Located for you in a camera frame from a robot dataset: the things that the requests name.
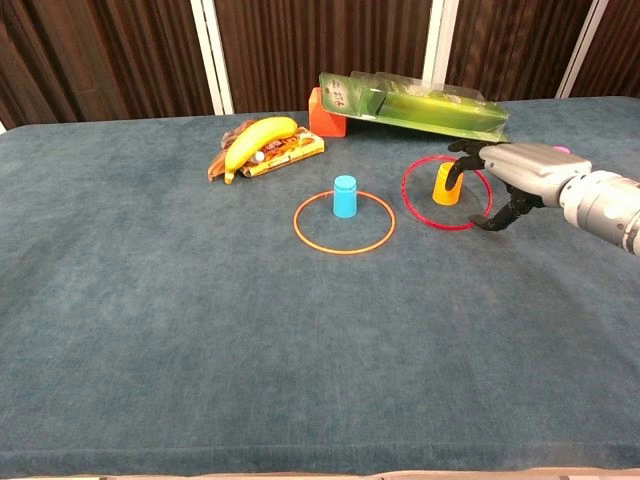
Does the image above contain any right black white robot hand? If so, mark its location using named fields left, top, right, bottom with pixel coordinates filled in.
left=446, top=139, right=593, bottom=234

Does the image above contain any red thin ring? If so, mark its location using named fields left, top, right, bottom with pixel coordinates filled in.
left=400, top=155, right=494, bottom=231

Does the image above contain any orange thin ring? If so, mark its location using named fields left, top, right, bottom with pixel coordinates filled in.
left=293, top=191, right=397, bottom=255

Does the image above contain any orange cup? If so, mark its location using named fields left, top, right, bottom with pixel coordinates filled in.
left=432, top=162, right=465, bottom=206

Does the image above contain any blue cup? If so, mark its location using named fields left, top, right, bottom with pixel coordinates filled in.
left=332, top=174, right=359, bottom=219

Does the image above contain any green blister package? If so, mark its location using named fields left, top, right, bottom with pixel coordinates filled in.
left=318, top=70, right=511, bottom=144

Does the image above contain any dark brown slatted panel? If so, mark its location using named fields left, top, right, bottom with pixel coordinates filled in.
left=213, top=0, right=432, bottom=115
left=0, top=0, right=215, bottom=130
left=446, top=0, right=594, bottom=102
left=569, top=0, right=640, bottom=100

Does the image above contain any orange block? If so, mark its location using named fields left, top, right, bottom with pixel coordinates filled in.
left=307, top=87, right=349, bottom=139

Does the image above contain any orange snack package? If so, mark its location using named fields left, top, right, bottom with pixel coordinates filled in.
left=238, top=125, right=326, bottom=178

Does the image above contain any yellow banana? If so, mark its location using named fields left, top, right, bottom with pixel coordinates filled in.
left=224, top=116, right=299, bottom=185

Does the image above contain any brown snack bag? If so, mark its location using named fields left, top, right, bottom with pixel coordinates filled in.
left=207, top=119, right=261, bottom=182

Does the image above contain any blue table cloth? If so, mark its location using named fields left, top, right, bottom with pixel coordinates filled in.
left=0, top=96, right=640, bottom=477

